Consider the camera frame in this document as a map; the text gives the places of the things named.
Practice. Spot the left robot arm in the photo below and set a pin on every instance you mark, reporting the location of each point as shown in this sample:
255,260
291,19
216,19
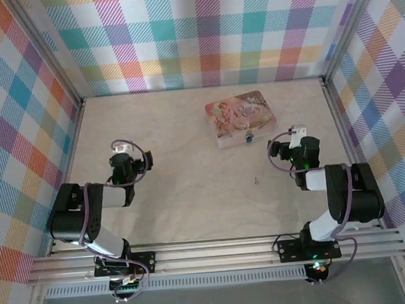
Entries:
71,220

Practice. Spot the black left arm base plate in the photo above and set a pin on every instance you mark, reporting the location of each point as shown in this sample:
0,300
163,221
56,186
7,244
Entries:
146,262

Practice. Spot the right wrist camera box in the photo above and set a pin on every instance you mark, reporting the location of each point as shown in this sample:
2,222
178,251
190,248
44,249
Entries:
297,135

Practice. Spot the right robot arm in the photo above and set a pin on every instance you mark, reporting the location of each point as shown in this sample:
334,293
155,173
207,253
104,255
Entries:
362,196

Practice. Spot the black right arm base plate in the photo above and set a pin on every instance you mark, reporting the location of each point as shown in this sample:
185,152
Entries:
289,250

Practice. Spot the aluminium frame post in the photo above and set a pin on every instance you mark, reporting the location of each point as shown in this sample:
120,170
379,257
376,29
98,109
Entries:
46,48
350,27

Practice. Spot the aluminium side rail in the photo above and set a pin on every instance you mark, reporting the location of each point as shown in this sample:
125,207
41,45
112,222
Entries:
73,140
339,121

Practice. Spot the aluminium mounting rail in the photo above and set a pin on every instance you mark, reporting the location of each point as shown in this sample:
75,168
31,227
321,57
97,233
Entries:
213,255

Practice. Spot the left controller circuit board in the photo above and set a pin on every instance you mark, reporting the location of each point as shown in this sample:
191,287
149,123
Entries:
126,284

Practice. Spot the right controller circuit board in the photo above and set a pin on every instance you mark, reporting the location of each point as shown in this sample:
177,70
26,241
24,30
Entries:
317,269

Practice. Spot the pink illustrated tin box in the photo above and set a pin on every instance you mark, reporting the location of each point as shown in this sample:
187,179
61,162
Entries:
240,114

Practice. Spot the controller circuit board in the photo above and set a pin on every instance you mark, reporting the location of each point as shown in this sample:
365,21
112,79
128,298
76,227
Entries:
126,284
317,269

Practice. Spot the small blue padlock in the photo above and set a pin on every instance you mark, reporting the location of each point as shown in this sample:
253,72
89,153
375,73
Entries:
249,138

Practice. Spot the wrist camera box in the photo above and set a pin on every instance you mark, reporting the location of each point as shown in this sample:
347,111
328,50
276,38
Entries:
297,135
122,149

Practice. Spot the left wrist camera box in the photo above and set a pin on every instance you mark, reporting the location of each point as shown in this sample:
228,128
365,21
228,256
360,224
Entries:
122,149

